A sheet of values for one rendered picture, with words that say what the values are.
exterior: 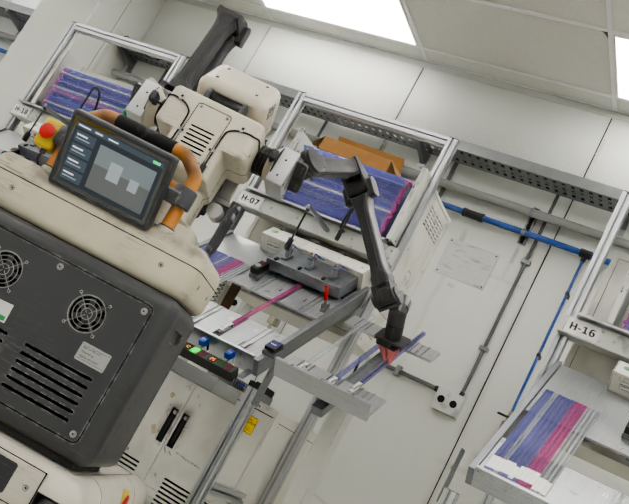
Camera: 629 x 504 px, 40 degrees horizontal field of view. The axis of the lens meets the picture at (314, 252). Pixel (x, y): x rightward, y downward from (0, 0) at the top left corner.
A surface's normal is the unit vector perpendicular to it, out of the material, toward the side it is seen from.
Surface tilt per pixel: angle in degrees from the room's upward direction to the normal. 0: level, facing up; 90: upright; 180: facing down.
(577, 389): 44
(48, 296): 90
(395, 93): 90
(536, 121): 90
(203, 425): 90
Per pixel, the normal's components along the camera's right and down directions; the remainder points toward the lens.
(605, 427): 0.11, -0.88
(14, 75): -0.33, -0.38
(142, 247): -0.04, -0.25
